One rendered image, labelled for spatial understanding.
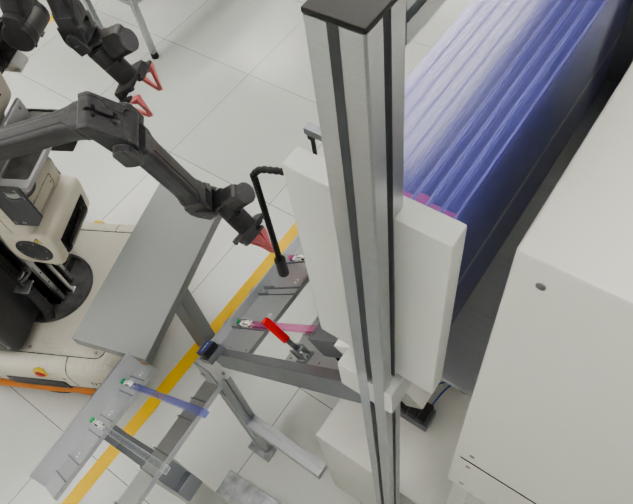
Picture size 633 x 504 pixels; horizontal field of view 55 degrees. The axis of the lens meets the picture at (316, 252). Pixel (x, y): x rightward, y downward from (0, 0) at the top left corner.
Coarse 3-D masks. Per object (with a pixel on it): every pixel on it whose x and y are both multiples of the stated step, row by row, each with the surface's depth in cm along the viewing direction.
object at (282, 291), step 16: (288, 256) 164; (304, 272) 148; (272, 288) 155; (288, 288) 148; (256, 304) 155; (272, 304) 147; (288, 304) 142; (256, 320) 147; (272, 320) 140; (240, 336) 147; (256, 336) 139
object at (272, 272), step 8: (296, 240) 165; (288, 248) 164; (296, 248) 165; (272, 272) 161; (264, 280) 160; (256, 288) 158; (248, 296) 157; (256, 296) 158; (240, 304) 157; (248, 304) 157; (240, 312) 156; (232, 320) 155; (224, 328) 153; (232, 328) 154; (216, 336) 152; (224, 336) 153
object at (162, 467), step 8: (104, 424) 137; (112, 432) 130; (120, 440) 124; (128, 440) 121; (128, 448) 118; (136, 448) 116; (144, 456) 111; (152, 456) 108; (152, 464) 106; (160, 464) 104
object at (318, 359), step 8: (304, 336) 122; (304, 344) 119; (312, 344) 116; (320, 352) 112; (288, 360) 119; (312, 360) 112; (320, 360) 110; (328, 360) 108; (336, 360) 106; (336, 368) 103
